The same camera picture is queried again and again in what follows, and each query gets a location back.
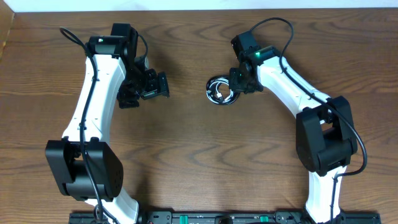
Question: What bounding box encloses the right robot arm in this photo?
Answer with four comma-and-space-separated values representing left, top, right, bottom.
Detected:
229, 31, 358, 223

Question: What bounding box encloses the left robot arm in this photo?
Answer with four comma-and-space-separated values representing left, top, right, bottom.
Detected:
45, 23, 170, 223

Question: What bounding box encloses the cardboard box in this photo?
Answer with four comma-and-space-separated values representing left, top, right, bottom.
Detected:
0, 0, 15, 56

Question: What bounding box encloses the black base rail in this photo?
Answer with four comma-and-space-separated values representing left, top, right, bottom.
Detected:
68, 210, 381, 224

